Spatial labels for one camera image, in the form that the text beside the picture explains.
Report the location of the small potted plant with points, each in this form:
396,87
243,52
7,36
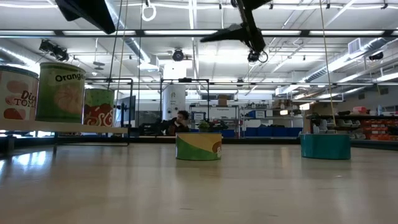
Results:
204,126

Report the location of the overhead beam with light strips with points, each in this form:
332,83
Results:
186,32

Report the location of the dark monitor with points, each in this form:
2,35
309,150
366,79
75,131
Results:
127,107

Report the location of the white column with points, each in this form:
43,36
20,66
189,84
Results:
173,99

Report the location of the black background rig frame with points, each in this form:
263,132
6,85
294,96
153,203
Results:
185,80

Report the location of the cardboard box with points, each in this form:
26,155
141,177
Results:
222,101

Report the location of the diced tomatoes tall can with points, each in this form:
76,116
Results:
18,93

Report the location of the black aluminium table frame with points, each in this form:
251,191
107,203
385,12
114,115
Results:
264,140

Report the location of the green oranges tall can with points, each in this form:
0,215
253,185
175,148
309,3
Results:
59,93

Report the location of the short mushroom label can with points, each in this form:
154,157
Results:
199,149

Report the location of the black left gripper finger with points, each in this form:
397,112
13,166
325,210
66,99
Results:
90,14

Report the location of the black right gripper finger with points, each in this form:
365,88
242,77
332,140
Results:
236,30
239,36

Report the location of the person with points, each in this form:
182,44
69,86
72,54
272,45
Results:
178,124

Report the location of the silver ceiling duct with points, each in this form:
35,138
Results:
342,60
133,46

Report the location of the light wooden desk top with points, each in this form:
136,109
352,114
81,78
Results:
155,136

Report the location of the black rack white items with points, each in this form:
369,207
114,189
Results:
332,117

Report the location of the white sign board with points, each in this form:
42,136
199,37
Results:
222,113

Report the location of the shelving with blue bins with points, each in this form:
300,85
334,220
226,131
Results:
270,131

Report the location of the short teal can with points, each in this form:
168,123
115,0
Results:
325,147

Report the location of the round black ceiling device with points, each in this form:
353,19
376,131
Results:
178,55

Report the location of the light wooden board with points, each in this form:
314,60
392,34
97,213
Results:
62,126

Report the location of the rack with orange bins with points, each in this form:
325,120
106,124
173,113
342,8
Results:
376,129

